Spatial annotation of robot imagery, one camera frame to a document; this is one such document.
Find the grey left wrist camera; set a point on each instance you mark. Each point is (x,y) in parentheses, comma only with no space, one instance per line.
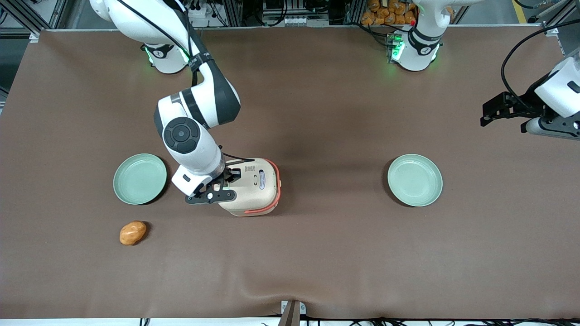
(546,128)

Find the white power strip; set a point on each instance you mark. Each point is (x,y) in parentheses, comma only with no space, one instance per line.
(201,12)

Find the long white socket strip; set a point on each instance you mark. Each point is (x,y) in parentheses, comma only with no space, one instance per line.
(294,20)

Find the pale green round plate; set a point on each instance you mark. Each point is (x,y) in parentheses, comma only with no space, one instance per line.
(139,179)
(414,180)

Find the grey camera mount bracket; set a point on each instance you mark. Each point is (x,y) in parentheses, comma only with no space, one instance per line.
(292,313)

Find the orange-brown bread roll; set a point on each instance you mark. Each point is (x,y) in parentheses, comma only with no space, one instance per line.
(132,232)

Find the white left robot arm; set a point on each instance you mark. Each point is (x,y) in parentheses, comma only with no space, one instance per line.
(414,52)

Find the brown table cloth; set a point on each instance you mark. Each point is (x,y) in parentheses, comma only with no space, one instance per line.
(317,258)

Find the silver table corner bracket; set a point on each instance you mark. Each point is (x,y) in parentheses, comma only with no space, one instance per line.
(34,37)
(551,31)

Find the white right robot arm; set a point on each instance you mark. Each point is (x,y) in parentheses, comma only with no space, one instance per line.
(199,147)

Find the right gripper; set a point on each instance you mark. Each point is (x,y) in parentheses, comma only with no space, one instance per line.
(230,175)

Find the bag of orange bread rolls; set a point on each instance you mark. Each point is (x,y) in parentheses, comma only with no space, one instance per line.
(387,12)

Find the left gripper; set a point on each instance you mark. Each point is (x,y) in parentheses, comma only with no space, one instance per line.
(527,102)

